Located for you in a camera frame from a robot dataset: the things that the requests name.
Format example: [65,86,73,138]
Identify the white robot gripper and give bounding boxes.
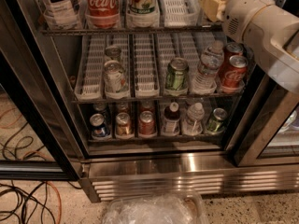
[199,0,276,45]

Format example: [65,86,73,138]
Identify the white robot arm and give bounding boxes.
[198,0,299,93]

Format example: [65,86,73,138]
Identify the empty white tray top shelf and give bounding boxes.
[160,0,199,28]

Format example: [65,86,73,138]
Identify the red Coca-Cola can rear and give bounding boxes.
[218,42,244,76]

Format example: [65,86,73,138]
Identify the clear water bottle middle shelf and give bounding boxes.
[193,40,224,94]

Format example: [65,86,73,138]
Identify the clear water bottle shelf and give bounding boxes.
[193,40,224,94]
[183,103,205,136]

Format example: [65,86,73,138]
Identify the red Coca-Cola can front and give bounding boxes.
[221,55,248,88]

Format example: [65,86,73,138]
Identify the white green soda can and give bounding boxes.
[126,0,159,28]

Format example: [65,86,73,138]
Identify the green can middle shelf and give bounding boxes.
[164,57,189,91]

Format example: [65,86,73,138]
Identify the green can shelf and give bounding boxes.
[206,107,228,133]
[164,57,189,91]

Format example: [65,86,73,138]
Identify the tall red Coca-Cola can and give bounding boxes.
[86,0,119,29]

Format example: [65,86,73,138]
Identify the silver can middle shelf rear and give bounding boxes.
[105,45,121,62]

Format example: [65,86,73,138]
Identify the green can bottom shelf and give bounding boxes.
[206,107,228,133]

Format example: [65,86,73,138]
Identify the clear water bottle bottom shelf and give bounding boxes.
[183,103,205,136]

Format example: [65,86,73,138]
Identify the white can middle shelf front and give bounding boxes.
[104,60,128,93]

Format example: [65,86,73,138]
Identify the red can bottom shelf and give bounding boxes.
[138,111,156,136]

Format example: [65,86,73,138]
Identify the brown can bottom shelf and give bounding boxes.
[116,112,133,138]

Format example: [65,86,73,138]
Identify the blue Pepsi can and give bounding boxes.
[90,113,110,139]

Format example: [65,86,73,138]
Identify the fridge bottom steel grille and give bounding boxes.
[79,153,299,203]

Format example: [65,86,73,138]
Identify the fridge left glass door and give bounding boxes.
[0,0,87,180]

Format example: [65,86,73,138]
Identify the empty white tray middle centre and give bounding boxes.
[133,34,160,98]

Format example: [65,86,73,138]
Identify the dark juice bottle white cap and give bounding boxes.
[162,102,180,136]

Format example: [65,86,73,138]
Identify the empty white tray middle left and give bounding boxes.
[74,35,106,101]

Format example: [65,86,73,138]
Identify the white tea bottle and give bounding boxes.
[42,0,82,30]

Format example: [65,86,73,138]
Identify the clear plastic container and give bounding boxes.
[101,189,209,224]

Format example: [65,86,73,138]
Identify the top wire shelf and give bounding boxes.
[40,24,222,36]

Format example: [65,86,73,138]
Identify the wire shelf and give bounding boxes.
[72,91,244,104]
[40,24,222,36]

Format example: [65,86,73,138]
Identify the middle wire shelf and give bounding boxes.
[72,91,244,104]

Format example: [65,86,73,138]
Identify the orange cable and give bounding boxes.
[0,105,64,224]

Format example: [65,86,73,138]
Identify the black cables on floor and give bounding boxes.
[0,121,83,224]

